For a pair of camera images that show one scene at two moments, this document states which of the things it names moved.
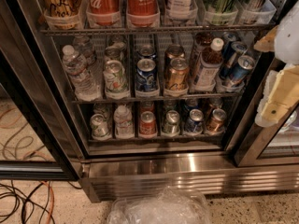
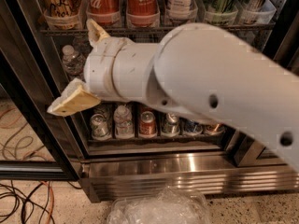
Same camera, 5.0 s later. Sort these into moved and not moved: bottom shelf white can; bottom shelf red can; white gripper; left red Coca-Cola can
Moved: white gripper
Not moved: bottom shelf white can; bottom shelf red can; left red Coca-Cola can
